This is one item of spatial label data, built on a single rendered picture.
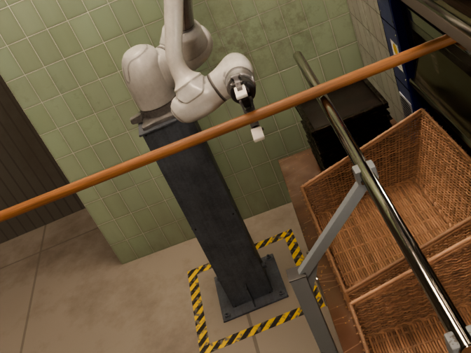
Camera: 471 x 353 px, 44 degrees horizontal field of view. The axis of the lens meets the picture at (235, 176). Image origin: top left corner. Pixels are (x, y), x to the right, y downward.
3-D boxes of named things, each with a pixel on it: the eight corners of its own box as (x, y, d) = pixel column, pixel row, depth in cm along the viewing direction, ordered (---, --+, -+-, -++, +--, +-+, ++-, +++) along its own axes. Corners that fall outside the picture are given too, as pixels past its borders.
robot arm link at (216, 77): (263, 83, 179) (228, 108, 182) (256, 66, 192) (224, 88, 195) (243, 57, 174) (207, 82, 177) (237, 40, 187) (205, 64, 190)
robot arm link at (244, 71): (258, 87, 179) (261, 95, 174) (230, 99, 180) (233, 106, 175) (248, 61, 174) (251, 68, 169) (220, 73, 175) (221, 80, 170)
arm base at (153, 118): (132, 116, 236) (126, 104, 233) (183, 94, 235) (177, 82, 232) (133, 135, 220) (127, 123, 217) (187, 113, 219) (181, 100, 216)
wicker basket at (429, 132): (437, 169, 207) (423, 104, 193) (523, 272, 159) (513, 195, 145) (309, 218, 211) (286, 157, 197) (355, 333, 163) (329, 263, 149)
